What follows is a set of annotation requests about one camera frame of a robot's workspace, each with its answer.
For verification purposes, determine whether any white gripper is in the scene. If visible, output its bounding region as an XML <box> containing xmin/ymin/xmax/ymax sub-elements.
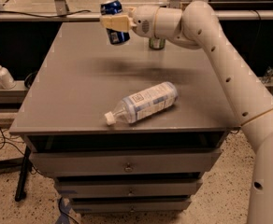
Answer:
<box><xmin>100</xmin><ymin>6</ymin><xmax>158</xmax><ymax>38</ymax></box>

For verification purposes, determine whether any blue pepsi can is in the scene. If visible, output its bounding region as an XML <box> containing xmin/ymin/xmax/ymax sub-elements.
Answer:
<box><xmin>100</xmin><ymin>0</ymin><xmax>130</xmax><ymax>45</ymax></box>

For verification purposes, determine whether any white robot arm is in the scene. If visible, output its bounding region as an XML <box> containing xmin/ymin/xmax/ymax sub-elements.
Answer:
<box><xmin>100</xmin><ymin>1</ymin><xmax>273</xmax><ymax>224</ymax></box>

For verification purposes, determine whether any green soda can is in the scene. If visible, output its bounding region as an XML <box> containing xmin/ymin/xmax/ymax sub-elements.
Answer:
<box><xmin>149</xmin><ymin>38</ymin><xmax>165</xmax><ymax>50</ymax></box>

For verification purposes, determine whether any clear plastic water bottle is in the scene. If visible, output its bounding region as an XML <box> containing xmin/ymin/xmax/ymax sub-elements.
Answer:
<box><xmin>105</xmin><ymin>81</ymin><xmax>179</xmax><ymax>125</ymax></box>

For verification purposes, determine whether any white pump dispenser bottle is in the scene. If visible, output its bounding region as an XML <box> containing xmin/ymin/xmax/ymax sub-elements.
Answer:
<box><xmin>0</xmin><ymin>64</ymin><xmax>16</xmax><ymax>90</ymax></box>

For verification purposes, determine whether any grey drawer cabinet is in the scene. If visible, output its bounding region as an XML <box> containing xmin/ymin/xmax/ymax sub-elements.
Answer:
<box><xmin>10</xmin><ymin>22</ymin><xmax>237</xmax><ymax>213</ymax></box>

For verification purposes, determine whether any top grey drawer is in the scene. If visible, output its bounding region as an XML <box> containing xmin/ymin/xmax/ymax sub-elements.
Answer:
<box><xmin>30</xmin><ymin>148</ymin><xmax>222</xmax><ymax>176</ymax></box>

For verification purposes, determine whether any grey drawer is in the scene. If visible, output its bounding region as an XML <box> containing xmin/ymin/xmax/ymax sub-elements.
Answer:
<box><xmin>30</xmin><ymin>148</ymin><xmax>222</xmax><ymax>176</ymax></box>
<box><xmin>71</xmin><ymin>199</ymin><xmax>191</xmax><ymax>213</ymax></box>
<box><xmin>55</xmin><ymin>179</ymin><xmax>203</xmax><ymax>198</ymax></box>

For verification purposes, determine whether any middle grey drawer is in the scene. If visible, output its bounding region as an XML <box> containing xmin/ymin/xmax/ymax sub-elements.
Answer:
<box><xmin>55</xmin><ymin>179</ymin><xmax>203</xmax><ymax>198</ymax></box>

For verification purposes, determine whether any bottom grey drawer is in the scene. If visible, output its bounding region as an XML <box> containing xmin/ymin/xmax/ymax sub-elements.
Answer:
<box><xmin>71</xmin><ymin>199</ymin><xmax>191</xmax><ymax>213</ymax></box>

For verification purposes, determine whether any black stand leg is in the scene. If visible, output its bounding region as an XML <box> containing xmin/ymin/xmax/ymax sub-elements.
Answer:
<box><xmin>14</xmin><ymin>147</ymin><xmax>32</xmax><ymax>202</ymax></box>

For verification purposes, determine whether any metal frame rail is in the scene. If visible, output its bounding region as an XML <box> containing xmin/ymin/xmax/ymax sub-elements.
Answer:
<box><xmin>0</xmin><ymin>10</ymin><xmax>273</xmax><ymax>22</ymax></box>

